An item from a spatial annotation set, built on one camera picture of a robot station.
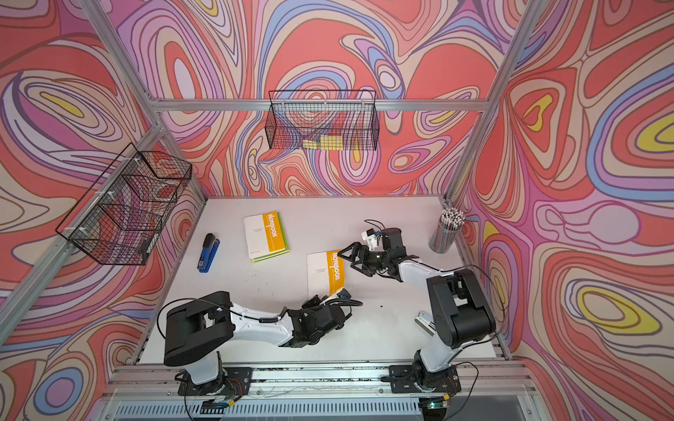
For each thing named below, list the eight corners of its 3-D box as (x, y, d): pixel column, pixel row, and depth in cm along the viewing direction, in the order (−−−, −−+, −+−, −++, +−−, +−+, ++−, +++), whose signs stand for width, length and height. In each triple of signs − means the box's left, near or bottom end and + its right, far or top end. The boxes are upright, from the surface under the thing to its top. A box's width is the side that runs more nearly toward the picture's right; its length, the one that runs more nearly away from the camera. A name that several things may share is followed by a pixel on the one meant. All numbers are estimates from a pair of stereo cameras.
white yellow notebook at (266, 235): (249, 261, 100) (246, 257, 97) (245, 223, 112) (243, 217, 109) (291, 251, 103) (290, 246, 100) (283, 214, 115) (281, 209, 113)
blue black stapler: (199, 273, 98) (192, 265, 93) (212, 241, 107) (206, 232, 103) (208, 273, 98) (202, 265, 93) (220, 241, 107) (215, 232, 103)
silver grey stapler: (430, 338, 82) (432, 336, 81) (412, 320, 86) (414, 317, 84) (438, 330, 84) (440, 328, 82) (420, 312, 88) (421, 310, 86)
